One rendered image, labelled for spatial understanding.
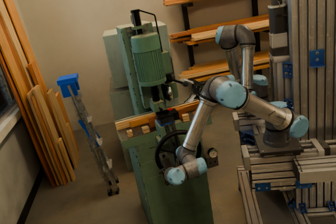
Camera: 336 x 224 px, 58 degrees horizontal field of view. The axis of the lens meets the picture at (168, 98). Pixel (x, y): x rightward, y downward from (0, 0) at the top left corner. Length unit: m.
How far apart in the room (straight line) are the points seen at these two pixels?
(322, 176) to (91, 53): 3.33
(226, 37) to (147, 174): 1.00
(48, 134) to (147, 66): 1.64
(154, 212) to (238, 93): 1.16
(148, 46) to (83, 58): 2.57
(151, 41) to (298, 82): 0.87
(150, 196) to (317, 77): 1.26
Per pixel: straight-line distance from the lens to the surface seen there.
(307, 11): 1.81
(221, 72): 4.16
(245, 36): 1.92
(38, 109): 3.15
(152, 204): 2.17
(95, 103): 4.50
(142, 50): 1.85
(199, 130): 1.51
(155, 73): 1.88
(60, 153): 3.32
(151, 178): 2.05
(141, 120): 2.03
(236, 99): 1.35
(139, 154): 1.95
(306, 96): 1.91
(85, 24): 4.28
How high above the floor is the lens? 1.72
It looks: 20 degrees down
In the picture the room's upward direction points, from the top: 10 degrees counter-clockwise
